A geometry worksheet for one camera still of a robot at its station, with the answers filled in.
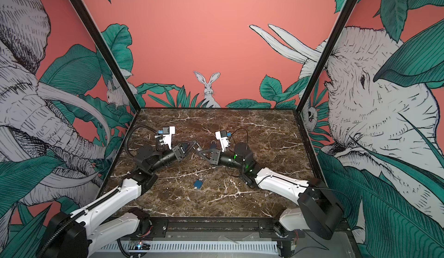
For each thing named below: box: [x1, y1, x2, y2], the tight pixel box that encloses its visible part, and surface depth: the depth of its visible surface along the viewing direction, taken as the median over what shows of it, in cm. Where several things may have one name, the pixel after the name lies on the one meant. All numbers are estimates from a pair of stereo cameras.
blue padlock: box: [193, 179, 203, 190], surface depth 90 cm
